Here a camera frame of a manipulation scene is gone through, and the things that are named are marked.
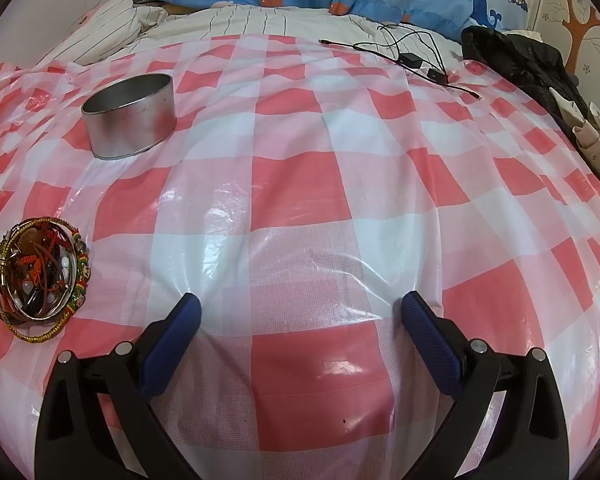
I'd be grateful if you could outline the white striped pillow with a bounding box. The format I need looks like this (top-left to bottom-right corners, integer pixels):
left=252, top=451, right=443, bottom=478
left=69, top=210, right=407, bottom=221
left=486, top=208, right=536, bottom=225
left=35, top=0, right=168, bottom=67

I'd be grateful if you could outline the pile of mixed bracelets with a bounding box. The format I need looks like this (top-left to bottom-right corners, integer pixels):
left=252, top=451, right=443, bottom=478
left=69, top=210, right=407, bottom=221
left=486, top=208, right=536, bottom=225
left=0, top=217, right=92, bottom=343

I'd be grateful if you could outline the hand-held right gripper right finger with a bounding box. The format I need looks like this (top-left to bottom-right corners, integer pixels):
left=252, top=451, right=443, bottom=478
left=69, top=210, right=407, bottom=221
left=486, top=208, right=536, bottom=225
left=401, top=291, right=570, bottom=480

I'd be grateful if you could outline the striped white bedsheet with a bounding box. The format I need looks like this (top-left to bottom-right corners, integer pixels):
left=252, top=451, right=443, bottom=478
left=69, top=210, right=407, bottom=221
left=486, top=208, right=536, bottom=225
left=140, top=4, right=466, bottom=68

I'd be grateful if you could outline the black jacket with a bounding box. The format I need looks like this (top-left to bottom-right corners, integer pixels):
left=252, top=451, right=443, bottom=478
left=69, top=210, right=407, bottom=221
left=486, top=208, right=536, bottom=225
left=461, top=25, right=593, bottom=121

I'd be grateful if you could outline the red white checkered plastic sheet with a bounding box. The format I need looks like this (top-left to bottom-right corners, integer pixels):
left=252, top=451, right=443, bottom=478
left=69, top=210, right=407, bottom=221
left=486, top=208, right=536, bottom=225
left=0, top=32, right=600, bottom=480

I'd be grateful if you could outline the round metal tin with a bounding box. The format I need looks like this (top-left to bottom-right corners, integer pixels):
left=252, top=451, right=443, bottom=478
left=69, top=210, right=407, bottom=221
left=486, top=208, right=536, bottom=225
left=81, top=73, right=177, bottom=161

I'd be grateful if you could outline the white cloth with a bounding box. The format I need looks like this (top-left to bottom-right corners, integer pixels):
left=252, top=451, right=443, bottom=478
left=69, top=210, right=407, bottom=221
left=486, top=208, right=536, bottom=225
left=502, top=29, right=546, bottom=43

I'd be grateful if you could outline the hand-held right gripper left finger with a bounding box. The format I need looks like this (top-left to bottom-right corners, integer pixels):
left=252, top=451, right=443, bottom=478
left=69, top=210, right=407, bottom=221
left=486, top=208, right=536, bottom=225
left=35, top=292, right=202, bottom=480

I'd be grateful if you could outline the black cable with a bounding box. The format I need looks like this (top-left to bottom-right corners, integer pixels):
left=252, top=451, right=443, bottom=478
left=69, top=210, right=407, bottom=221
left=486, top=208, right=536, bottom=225
left=319, top=22, right=482, bottom=100

